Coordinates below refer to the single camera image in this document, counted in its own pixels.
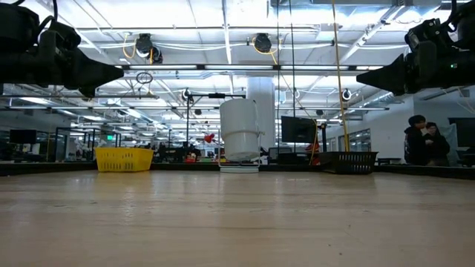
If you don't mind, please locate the black aluminium table frame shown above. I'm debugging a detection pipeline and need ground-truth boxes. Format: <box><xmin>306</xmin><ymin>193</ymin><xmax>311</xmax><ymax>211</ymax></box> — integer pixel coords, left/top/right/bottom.
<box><xmin>0</xmin><ymin>159</ymin><xmax>475</xmax><ymax>181</ymax></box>

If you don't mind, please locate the black plastic basket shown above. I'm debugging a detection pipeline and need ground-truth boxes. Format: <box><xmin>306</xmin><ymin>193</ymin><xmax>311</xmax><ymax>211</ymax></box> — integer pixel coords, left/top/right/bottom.
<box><xmin>318</xmin><ymin>151</ymin><xmax>380</xmax><ymax>175</ymax></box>

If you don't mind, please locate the black background monitor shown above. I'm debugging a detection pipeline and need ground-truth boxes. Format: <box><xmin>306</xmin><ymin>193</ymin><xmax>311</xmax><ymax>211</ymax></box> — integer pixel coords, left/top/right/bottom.
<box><xmin>9</xmin><ymin>129</ymin><xmax>38</xmax><ymax>145</ymax></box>
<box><xmin>281</xmin><ymin>115</ymin><xmax>318</xmax><ymax>145</ymax></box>

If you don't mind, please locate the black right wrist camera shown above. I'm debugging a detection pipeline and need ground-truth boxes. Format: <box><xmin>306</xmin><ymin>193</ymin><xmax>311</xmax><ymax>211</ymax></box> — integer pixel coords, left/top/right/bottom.
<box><xmin>404</xmin><ymin>17</ymin><xmax>452</xmax><ymax>51</ymax></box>

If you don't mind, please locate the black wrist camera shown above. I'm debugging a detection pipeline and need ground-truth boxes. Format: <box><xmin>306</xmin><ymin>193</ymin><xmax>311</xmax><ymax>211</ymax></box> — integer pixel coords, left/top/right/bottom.
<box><xmin>46</xmin><ymin>20</ymin><xmax>82</xmax><ymax>51</ymax></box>
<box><xmin>404</xmin><ymin>17</ymin><xmax>452</xmax><ymax>51</ymax></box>

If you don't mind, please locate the black hanging cable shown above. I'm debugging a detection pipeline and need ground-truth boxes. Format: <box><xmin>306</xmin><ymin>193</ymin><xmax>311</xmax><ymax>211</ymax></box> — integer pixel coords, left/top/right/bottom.
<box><xmin>289</xmin><ymin>0</ymin><xmax>297</xmax><ymax>154</ymax></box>
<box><xmin>275</xmin><ymin>0</ymin><xmax>281</xmax><ymax>154</ymax></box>

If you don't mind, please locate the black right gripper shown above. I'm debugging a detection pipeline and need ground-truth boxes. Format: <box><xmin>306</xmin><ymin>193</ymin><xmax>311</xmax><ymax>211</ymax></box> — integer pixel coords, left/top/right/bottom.
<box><xmin>356</xmin><ymin>39</ymin><xmax>456</xmax><ymax>96</ymax></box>

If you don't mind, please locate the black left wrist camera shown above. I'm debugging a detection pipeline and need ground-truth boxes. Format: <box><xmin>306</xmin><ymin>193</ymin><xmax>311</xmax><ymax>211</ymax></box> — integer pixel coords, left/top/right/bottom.
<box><xmin>46</xmin><ymin>20</ymin><xmax>82</xmax><ymax>51</ymax></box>

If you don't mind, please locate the black ceiling cable reel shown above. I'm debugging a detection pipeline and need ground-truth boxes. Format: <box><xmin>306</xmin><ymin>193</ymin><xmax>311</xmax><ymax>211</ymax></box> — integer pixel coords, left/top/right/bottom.
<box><xmin>253</xmin><ymin>33</ymin><xmax>273</xmax><ymax>54</ymax></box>
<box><xmin>134</xmin><ymin>33</ymin><xmax>165</xmax><ymax>65</ymax></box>

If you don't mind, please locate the yellow plastic basket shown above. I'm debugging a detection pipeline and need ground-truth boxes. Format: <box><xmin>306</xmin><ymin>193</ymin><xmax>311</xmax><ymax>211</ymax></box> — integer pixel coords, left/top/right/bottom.
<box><xmin>94</xmin><ymin>147</ymin><xmax>155</xmax><ymax>173</ymax></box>

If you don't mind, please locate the person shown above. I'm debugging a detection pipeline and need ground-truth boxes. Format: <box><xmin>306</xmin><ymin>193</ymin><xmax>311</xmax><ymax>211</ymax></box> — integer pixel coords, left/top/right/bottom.
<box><xmin>403</xmin><ymin>114</ymin><xmax>430</xmax><ymax>166</ymax></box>
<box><xmin>423</xmin><ymin>122</ymin><xmax>451</xmax><ymax>167</ymax></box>

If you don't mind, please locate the yellow hanging cable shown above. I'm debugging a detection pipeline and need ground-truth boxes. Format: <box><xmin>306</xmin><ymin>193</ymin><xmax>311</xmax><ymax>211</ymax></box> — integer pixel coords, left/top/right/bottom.
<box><xmin>331</xmin><ymin>0</ymin><xmax>351</xmax><ymax>153</ymax></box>

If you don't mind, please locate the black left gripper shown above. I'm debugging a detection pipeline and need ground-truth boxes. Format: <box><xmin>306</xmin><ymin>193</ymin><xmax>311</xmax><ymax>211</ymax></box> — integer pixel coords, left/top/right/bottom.
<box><xmin>0</xmin><ymin>31</ymin><xmax>125</xmax><ymax>99</ymax></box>

